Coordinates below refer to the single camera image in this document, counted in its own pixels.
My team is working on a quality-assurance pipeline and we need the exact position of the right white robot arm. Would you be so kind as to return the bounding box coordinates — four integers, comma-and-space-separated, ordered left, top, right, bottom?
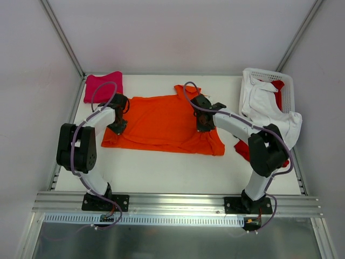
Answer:
189, 94, 289, 214

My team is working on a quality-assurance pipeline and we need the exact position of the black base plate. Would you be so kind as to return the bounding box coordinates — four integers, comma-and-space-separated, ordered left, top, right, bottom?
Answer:
224, 196, 273, 215
81, 193, 130, 212

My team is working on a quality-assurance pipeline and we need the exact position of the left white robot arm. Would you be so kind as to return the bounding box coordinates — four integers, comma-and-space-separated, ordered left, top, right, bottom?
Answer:
56, 93, 130, 210

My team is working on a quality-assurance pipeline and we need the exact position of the aluminium mounting rail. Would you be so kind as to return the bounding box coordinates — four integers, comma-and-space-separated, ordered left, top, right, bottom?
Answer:
32, 191, 324, 218

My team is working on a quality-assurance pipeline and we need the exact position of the right aluminium frame post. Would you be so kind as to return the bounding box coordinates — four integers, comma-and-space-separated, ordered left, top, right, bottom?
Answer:
275, 0, 326, 72

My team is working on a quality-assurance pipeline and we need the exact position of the orange t shirt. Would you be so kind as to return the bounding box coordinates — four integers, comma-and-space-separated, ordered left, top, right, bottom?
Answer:
101, 85, 225, 156

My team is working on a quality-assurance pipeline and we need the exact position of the left aluminium frame post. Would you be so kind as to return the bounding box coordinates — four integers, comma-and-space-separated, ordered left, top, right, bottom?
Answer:
39, 0, 85, 78

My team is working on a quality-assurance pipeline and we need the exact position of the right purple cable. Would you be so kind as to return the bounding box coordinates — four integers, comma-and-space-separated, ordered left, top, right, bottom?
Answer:
183, 80, 294, 234

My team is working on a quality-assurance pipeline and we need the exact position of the white t shirt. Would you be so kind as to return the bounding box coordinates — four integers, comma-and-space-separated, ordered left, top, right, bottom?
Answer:
240, 71, 302, 149

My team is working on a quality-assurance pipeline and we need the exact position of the purple cable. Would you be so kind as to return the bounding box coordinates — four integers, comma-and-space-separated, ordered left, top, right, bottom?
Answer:
70, 80, 123, 230
183, 80, 294, 234

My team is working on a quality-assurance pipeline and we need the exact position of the white slotted cable duct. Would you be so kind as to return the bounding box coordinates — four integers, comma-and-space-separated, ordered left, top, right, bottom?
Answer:
44, 213, 245, 227

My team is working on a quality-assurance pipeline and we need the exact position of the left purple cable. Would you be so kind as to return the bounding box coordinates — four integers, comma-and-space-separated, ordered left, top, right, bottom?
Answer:
70, 80, 123, 230

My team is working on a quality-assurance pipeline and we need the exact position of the folded pink t shirt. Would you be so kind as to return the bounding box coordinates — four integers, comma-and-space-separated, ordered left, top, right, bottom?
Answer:
83, 71, 123, 104

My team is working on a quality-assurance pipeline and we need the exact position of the aluminium frame post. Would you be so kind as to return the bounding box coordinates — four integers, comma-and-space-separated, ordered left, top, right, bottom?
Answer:
275, 0, 326, 72
39, 0, 85, 78

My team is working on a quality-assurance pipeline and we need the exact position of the red t shirt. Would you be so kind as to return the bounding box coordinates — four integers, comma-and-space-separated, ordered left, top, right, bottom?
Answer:
234, 80, 285, 161

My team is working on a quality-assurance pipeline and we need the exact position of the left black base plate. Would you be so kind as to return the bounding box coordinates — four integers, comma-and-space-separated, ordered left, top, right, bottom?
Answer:
81, 193, 130, 212

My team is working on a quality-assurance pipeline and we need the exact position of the white plastic laundry basket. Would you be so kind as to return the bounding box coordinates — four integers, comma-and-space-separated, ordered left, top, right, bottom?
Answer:
238, 68, 294, 120

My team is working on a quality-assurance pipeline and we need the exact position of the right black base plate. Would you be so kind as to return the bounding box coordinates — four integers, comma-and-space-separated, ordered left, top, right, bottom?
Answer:
224, 196, 273, 215

